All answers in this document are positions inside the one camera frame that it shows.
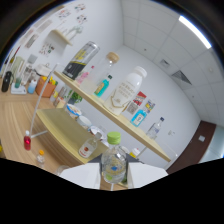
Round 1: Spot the clear bottle green cap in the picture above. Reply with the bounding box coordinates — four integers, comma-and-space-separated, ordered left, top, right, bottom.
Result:
100, 131, 128, 184

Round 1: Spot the clear bottle orange cap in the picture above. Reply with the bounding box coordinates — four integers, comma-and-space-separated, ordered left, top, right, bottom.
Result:
36, 149, 46, 168

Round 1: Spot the small red liquid bottle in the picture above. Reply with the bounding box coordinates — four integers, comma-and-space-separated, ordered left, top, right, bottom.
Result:
23, 130, 32, 151

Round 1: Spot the light blue cup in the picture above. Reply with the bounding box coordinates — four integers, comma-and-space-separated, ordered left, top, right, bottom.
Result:
27, 79, 38, 95

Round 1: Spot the clear bottle red white label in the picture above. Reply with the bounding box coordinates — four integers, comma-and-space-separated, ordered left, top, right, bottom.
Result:
78, 131, 103, 159

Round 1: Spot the clear bottle blue cap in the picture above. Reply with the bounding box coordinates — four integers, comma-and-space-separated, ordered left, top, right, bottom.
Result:
145, 116, 165, 140

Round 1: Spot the white plate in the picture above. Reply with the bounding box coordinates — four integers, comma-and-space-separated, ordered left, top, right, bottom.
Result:
89, 125, 106, 138

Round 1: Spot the two-tier wooden shelf rack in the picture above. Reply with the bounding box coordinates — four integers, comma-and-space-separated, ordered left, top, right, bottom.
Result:
29, 63, 173, 168

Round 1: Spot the brown door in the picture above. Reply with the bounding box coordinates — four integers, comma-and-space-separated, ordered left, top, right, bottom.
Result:
165, 120, 218, 175

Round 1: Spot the small blue bottle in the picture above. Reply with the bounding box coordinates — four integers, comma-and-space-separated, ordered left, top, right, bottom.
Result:
130, 108, 148, 128

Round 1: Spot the green potted plant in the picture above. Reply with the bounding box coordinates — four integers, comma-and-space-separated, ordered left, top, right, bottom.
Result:
68, 90, 83, 105

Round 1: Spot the large white bottle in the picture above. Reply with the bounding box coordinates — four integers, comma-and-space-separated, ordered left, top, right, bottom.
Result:
103, 65, 148, 117

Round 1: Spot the small teal bottle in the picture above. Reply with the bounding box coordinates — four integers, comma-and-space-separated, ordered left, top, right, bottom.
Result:
93, 74, 113, 98

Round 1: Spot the orange storage box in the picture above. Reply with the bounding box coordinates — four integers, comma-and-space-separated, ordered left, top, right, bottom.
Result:
35, 76, 57, 98

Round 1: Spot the small pink bottle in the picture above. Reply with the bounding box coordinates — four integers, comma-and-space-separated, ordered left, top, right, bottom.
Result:
75, 65, 95, 86

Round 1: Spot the glass jar cork lid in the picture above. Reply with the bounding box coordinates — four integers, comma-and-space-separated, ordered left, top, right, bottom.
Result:
79, 51, 120, 95

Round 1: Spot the ceiling air vent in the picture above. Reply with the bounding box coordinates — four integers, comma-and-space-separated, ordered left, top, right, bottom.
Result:
171, 69, 193, 86

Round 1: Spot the white tray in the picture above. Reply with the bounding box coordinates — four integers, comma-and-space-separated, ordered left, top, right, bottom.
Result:
10, 84, 28, 95

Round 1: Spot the black yellow silver canister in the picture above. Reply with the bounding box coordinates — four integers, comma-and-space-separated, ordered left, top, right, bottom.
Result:
62, 40, 101, 81

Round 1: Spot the black bag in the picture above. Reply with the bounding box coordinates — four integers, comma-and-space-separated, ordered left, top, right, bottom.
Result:
1, 70, 13, 93

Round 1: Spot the white flower vase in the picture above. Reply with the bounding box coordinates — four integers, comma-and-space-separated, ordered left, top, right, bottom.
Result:
66, 24, 84, 41

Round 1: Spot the ceiling light panel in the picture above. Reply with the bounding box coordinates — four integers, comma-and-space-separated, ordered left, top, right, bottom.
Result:
178, 14, 213, 50

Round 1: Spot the multicolour wall poster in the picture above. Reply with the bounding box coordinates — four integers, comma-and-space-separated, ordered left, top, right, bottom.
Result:
143, 99, 156, 114

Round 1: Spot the red wall poster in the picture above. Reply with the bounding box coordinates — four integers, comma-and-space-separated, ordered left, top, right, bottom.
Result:
125, 91, 147, 116

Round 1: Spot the wooden wall shelf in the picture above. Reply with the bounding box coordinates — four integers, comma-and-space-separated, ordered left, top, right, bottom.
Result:
49, 29, 74, 47

